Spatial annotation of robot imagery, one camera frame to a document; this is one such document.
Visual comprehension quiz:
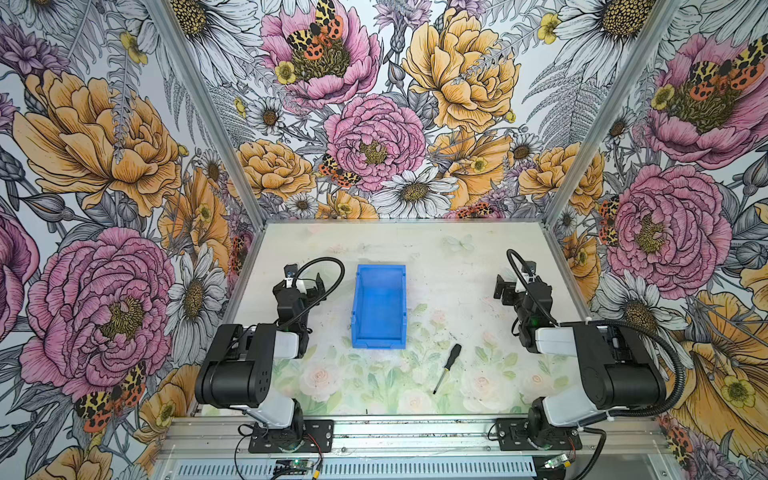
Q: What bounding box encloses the blue plastic bin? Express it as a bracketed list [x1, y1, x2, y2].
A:
[350, 264, 408, 350]

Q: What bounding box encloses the black handled screwdriver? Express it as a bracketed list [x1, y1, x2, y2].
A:
[432, 344, 462, 395]

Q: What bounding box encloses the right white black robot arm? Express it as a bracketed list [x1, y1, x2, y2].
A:
[493, 262, 669, 449]

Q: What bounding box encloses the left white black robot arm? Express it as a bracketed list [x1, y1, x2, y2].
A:
[195, 264, 333, 454]

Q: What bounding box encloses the left green circuit board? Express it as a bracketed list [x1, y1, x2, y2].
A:
[272, 459, 316, 479]

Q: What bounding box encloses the green circuit board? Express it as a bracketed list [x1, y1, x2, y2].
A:
[543, 453, 571, 469]
[272, 459, 316, 479]

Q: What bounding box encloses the right green circuit board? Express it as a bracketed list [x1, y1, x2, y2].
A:
[543, 453, 571, 469]

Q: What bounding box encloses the left black corrugated cable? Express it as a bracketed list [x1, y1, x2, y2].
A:
[277, 256, 346, 330]

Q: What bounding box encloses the black corrugated cable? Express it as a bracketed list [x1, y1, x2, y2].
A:
[277, 256, 346, 330]
[506, 248, 686, 418]

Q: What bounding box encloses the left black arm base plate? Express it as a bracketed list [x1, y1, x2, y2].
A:
[247, 420, 335, 454]

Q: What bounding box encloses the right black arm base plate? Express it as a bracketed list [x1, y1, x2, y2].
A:
[488, 418, 582, 451]

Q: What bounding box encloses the right black corrugated cable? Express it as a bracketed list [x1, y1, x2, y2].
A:
[506, 248, 686, 418]

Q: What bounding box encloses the aluminium front rail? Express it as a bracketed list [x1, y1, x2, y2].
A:
[158, 414, 669, 461]

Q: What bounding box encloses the white slotted cable duct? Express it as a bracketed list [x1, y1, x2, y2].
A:
[164, 456, 537, 479]

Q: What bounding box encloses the right aluminium corner post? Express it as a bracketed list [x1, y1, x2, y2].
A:
[541, 0, 683, 227]

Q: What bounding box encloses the aluminium corner post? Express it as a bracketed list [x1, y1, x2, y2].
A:
[541, 0, 683, 227]
[147, 1, 267, 233]

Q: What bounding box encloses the left aluminium corner post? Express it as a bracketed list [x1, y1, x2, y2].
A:
[147, 1, 267, 233]

